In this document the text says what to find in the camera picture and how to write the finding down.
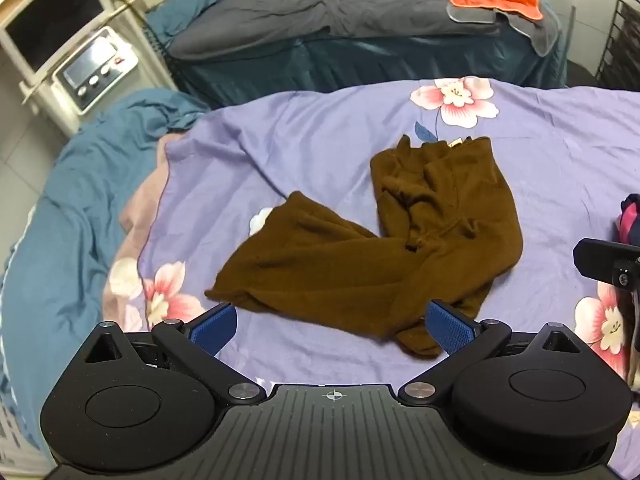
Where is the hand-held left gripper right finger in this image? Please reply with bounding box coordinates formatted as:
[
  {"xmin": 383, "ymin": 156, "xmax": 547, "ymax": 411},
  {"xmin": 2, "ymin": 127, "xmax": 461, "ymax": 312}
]
[{"xmin": 397, "ymin": 299, "xmax": 584, "ymax": 407}]

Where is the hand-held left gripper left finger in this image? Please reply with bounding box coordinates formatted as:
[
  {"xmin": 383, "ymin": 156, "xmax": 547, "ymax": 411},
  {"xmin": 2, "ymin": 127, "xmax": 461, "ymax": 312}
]
[{"xmin": 79, "ymin": 302, "xmax": 266, "ymax": 407}]

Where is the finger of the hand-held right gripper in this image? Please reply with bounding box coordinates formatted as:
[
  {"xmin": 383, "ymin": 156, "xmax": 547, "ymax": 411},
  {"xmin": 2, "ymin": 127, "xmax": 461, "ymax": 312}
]
[{"xmin": 573, "ymin": 237, "xmax": 640, "ymax": 291}]

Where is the brown knit sweater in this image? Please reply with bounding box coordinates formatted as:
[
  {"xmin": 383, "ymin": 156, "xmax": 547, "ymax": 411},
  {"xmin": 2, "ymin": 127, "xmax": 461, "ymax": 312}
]
[{"xmin": 204, "ymin": 134, "xmax": 525, "ymax": 359}]

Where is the dark and pink clothing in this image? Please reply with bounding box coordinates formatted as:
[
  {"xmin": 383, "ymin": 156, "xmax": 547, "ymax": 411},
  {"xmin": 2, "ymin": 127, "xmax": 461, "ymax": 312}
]
[{"xmin": 619, "ymin": 194, "xmax": 640, "ymax": 249}]

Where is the pink blanket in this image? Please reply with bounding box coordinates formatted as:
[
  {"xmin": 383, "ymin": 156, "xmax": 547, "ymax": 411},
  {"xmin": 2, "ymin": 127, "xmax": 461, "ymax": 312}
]
[{"xmin": 117, "ymin": 132, "xmax": 190, "ymax": 261}]

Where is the teal duvet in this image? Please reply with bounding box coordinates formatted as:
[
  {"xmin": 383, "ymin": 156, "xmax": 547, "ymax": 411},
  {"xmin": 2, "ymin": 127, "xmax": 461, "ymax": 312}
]
[{"xmin": 0, "ymin": 87, "xmax": 211, "ymax": 467}]

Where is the purple floral bed sheet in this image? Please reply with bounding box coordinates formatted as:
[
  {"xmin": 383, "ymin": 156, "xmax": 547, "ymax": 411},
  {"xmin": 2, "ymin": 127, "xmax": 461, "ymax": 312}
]
[{"xmin": 102, "ymin": 76, "xmax": 640, "ymax": 480}]

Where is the grey towel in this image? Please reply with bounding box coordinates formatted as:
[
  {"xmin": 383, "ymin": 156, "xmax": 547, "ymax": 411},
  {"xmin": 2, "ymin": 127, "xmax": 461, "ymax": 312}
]
[{"xmin": 446, "ymin": 0, "xmax": 564, "ymax": 59}]

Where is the teal bed cover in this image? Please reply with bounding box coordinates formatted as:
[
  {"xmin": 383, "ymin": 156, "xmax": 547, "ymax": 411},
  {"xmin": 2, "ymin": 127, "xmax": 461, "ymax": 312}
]
[{"xmin": 144, "ymin": 0, "xmax": 570, "ymax": 109}]

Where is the white machine with control panel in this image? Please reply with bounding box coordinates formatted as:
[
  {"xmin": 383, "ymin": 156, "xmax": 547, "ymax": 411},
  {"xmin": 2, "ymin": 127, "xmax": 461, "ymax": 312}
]
[{"xmin": 20, "ymin": 24, "xmax": 173, "ymax": 139}]

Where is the grey blanket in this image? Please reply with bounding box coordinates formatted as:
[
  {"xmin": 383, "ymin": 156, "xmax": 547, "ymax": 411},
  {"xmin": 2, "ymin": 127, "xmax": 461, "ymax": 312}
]
[{"xmin": 167, "ymin": 0, "xmax": 506, "ymax": 62}]

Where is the white cabinet with dark screen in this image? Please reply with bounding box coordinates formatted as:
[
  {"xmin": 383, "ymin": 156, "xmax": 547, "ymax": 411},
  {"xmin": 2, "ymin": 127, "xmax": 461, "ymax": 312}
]
[{"xmin": 0, "ymin": 0, "xmax": 117, "ymax": 82}]

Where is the black wire rack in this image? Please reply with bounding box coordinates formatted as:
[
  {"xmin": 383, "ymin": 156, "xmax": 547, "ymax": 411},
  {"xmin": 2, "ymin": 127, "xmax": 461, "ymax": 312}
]
[{"xmin": 595, "ymin": 0, "xmax": 640, "ymax": 93}]

